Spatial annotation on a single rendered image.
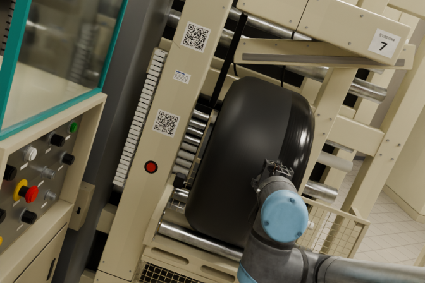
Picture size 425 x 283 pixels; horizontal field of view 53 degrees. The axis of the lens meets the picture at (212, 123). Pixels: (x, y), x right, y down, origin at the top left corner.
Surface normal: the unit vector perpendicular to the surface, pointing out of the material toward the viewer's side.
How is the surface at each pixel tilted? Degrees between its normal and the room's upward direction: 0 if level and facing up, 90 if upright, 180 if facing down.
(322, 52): 90
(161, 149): 90
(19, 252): 0
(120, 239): 90
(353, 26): 90
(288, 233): 78
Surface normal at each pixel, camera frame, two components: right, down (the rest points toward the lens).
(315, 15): -0.07, 0.24
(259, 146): 0.08, -0.20
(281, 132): 0.16, -0.40
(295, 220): -0.01, 0.04
